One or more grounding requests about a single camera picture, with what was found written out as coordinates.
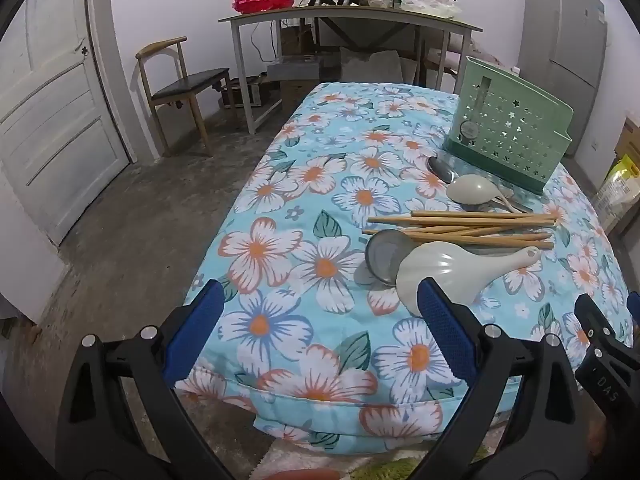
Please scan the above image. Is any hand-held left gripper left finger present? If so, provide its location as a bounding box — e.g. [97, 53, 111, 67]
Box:
[55, 279, 236, 480]

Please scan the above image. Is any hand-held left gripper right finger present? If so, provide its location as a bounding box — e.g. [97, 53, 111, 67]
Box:
[416, 278, 608, 480]

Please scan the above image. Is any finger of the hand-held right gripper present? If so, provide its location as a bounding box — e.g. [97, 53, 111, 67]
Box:
[627, 291, 640, 347]
[574, 293, 617, 348]

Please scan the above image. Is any large white rice paddle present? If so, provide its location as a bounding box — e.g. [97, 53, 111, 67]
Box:
[395, 241, 542, 317]

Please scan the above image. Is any round metal strainer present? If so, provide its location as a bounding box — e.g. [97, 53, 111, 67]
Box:
[365, 229, 417, 289]

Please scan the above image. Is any pile of wooden chopsticks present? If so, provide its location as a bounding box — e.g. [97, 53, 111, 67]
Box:
[362, 210, 559, 252]

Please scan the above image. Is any small beige rice spoon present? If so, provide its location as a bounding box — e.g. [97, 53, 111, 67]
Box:
[446, 174, 532, 214]

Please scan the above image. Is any metal spoon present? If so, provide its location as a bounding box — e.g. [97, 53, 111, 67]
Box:
[427, 156, 459, 184]

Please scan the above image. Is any green perforated utensil holder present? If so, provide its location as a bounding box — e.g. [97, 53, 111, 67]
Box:
[442, 56, 574, 195]

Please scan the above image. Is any yellow green rice bag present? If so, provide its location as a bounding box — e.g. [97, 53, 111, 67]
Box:
[595, 155, 640, 237]

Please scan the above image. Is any floral light blue blanket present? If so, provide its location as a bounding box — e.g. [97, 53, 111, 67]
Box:
[175, 81, 633, 456]

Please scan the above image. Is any cardboard box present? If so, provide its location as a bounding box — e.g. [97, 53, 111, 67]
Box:
[612, 117, 640, 171]

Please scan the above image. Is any wooden chair with black seat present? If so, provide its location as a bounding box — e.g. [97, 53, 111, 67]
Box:
[136, 36, 237, 157]

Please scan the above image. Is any grey refrigerator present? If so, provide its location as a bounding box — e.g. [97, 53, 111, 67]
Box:
[517, 0, 609, 161]

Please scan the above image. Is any grey flat box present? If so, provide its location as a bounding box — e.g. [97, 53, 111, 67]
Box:
[267, 55, 324, 83]

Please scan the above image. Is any white plastic bag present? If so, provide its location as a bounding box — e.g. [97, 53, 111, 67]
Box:
[400, 0, 463, 20]

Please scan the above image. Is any grey metal desk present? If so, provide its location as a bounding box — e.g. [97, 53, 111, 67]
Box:
[218, 5, 484, 136]

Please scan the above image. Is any red plastic bag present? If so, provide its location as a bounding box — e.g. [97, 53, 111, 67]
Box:
[232, 0, 296, 15]

